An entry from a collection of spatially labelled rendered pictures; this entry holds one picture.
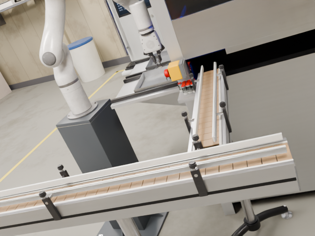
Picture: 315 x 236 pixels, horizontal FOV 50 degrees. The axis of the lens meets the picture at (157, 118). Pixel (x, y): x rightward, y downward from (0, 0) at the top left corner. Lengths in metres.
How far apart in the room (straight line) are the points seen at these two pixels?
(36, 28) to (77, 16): 1.03
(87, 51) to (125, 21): 3.21
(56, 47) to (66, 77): 0.18
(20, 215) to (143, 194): 0.43
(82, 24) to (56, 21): 4.57
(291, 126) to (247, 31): 0.54
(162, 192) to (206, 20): 0.88
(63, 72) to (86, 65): 4.03
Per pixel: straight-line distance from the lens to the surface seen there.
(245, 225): 1.90
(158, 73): 2.02
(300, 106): 1.77
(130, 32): 2.74
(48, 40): 1.83
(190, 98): 1.56
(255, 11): 1.58
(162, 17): 1.59
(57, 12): 1.83
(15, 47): 7.61
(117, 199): 1.02
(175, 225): 2.23
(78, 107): 1.94
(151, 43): 1.82
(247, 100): 1.72
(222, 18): 1.58
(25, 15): 7.12
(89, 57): 5.92
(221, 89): 1.40
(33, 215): 1.19
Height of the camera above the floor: 1.49
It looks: 24 degrees down
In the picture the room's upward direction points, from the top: 22 degrees counter-clockwise
